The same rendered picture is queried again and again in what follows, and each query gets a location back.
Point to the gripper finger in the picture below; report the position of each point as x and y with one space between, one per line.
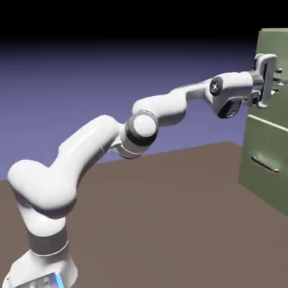
279 70
275 90

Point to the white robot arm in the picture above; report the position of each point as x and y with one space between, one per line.
94 139

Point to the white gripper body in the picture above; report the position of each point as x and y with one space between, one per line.
271 67

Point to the green painted cabinet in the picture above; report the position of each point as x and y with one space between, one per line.
260 42

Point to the green drawer front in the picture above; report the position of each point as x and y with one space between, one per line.
282 42
258 139

